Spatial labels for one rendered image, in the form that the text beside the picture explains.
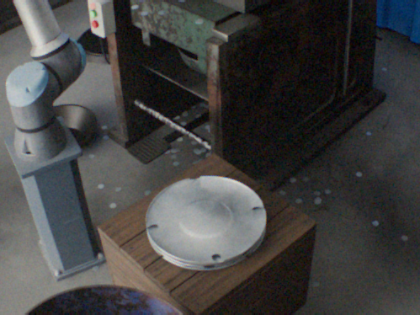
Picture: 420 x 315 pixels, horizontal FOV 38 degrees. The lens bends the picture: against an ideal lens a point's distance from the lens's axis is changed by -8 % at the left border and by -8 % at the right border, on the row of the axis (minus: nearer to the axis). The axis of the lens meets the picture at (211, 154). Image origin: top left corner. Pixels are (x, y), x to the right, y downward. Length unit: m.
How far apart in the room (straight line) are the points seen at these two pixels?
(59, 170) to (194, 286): 0.50
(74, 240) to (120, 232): 0.33
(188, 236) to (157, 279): 0.13
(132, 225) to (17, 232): 0.66
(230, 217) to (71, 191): 0.47
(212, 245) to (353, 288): 0.57
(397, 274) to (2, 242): 1.29
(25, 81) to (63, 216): 0.44
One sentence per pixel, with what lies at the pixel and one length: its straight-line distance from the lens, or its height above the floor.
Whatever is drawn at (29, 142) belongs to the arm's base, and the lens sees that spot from 1.68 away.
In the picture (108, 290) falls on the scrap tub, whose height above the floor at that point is 0.47.
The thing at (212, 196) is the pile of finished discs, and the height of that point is 0.38.
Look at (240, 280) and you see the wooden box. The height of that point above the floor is 0.35.
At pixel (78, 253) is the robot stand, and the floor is 0.07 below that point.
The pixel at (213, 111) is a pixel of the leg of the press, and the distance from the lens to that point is 1.88.
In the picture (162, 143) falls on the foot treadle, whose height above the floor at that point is 0.16.
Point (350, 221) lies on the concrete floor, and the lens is 2.10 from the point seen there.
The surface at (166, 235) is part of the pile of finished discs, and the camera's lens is 1.54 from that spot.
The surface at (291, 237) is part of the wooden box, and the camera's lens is 1.57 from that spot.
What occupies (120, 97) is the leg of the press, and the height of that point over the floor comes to 0.22.
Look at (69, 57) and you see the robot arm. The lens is 1.69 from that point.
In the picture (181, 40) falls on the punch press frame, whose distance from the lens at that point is 1.95.
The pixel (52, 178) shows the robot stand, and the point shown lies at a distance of 1.73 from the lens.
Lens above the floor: 1.51
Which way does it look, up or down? 41 degrees down
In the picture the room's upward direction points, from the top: 3 degrees counter-clockwise
